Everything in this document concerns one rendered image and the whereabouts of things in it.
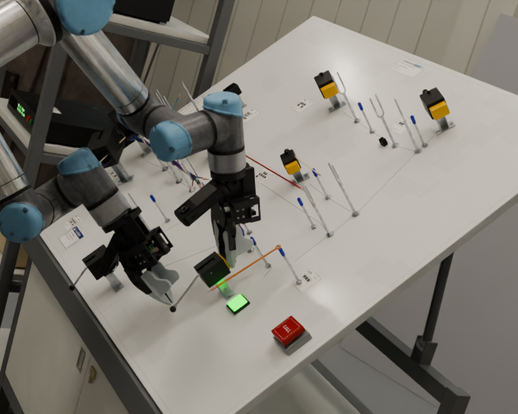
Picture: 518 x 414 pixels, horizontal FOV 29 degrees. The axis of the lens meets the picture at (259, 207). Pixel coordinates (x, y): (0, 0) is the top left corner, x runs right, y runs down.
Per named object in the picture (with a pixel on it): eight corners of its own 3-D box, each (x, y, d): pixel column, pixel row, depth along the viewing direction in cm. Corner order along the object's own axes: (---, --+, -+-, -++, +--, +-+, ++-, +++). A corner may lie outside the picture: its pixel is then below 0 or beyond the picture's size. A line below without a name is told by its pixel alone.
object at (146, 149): (143, 131, 285) (118, 91, 278) (164, 150, 271) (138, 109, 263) (124, 144, 284) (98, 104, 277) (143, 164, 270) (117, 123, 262)
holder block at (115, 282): (81, 305, 230) (59, 275, 225) (124, 273, 233) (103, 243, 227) (87, 313, 227) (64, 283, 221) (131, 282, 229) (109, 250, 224)
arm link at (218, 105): (191, 97, 193) (224, 86, 197) (195, 149, 197) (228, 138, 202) (215, 106, 187) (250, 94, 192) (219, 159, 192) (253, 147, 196)
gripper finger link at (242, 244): (258, 266, 205) (253, 223, 202) (233, 273, 203) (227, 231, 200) (252, 261, 208) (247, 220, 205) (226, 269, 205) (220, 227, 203)
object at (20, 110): (33, 141, 281) (39, 118, 279) (4, 108, 310) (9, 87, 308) (139, 158, 297) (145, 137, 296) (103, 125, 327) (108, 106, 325)
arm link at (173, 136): (137, 150, 193) (183, 135, 199) (172, 171, 185) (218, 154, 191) (136, 113, 189) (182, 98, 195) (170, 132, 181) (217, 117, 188)
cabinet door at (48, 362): (55, 482, 241) (94, 337, 231) (4, 372, 286) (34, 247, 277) (62, 482, 242) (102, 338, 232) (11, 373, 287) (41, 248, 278)
